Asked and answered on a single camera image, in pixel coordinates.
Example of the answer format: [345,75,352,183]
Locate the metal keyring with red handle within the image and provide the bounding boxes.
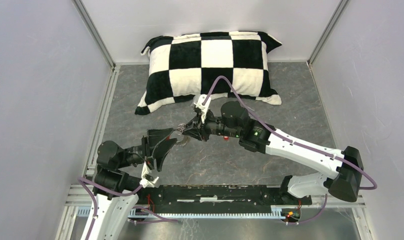
[174,123,191,147]

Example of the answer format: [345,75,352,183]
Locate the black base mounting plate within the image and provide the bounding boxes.
[137,185,312,214]

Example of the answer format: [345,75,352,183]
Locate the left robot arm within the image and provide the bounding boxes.
[78,128,178,240]

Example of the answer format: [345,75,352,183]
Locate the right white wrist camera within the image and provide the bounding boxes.
[192,94,212,123]

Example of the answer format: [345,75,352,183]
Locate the black white checkered pillow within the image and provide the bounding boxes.
[135,31,282,116]

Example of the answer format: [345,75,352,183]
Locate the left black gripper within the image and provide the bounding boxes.
[116,126,177,171]

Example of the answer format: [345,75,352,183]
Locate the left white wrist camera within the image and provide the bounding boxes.
[139,161,160,189]

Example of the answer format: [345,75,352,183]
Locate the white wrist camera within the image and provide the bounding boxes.
[192,94,212,123]
[139,161,160,189]

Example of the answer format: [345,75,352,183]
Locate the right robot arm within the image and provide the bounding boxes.
[182,101,364,204]

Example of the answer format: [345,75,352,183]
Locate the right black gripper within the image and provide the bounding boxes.
[182,108,241,143]

